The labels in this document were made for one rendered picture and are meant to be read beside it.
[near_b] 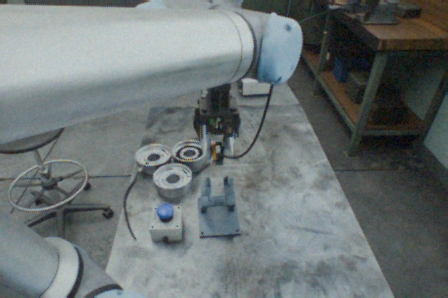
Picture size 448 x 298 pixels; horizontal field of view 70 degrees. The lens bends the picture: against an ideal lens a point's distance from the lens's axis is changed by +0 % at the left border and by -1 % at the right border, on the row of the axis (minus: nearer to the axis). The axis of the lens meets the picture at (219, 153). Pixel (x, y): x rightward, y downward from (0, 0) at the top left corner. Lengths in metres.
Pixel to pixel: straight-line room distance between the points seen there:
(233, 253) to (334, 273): 0.22
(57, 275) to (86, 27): 0.34
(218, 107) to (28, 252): 0.36
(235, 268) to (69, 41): 0.62
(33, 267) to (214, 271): 0.40
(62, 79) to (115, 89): 0.04
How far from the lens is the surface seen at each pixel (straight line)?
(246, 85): 1.58
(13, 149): 1.61
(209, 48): 0.28
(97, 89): 0.21
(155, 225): 0.77
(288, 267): 0.76
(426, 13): 2.55
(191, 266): 0.75
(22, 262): 0.43
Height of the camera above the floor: 1.42
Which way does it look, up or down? 38 degrees down
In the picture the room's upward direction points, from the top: straight up
